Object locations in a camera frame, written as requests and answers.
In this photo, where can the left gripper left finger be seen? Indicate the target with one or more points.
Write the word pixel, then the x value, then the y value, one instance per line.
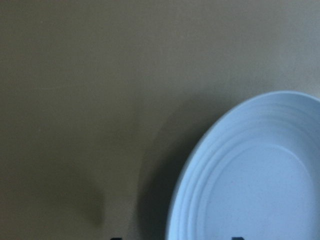
pixel 116 238

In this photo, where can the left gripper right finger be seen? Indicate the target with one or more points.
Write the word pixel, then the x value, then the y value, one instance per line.
pixel 237 238

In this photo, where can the blue plate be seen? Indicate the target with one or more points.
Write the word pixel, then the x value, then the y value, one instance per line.
pixel 254 174

